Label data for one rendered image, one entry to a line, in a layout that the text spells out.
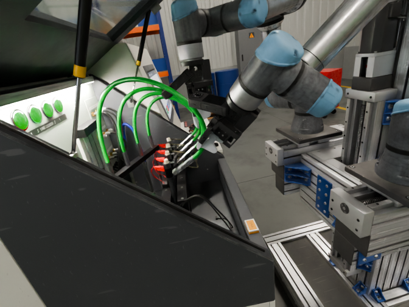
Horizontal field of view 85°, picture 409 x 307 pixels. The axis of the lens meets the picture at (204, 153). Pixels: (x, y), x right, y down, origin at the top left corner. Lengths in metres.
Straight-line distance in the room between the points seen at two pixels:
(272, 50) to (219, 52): 7.00
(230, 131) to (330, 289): 1.21
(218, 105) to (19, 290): 0.63
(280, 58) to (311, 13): 8.31
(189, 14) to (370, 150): 0.81
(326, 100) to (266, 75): 0.13
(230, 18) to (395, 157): 0.61
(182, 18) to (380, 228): 0.82
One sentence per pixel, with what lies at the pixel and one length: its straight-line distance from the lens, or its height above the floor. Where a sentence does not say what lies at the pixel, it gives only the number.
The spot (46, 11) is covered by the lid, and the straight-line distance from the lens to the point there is 0.60.
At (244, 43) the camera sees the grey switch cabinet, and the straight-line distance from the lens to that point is 7.34.
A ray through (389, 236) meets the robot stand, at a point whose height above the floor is 0.88.
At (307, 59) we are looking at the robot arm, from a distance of 0.62.
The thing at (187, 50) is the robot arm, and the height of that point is 1.47.
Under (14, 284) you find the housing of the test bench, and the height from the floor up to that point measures 1.04.
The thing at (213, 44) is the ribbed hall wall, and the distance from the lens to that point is 7.39.
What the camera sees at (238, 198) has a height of 0.95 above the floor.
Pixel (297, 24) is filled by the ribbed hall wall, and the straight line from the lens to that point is 8.47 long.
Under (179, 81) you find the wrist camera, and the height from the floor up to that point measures 1.39.
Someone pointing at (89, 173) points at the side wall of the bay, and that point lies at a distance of 0.49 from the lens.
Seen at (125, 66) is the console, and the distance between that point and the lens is 1.13.
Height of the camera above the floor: 1.46
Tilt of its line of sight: 24 degrees down
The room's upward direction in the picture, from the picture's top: 9 degrees counter-clockwise
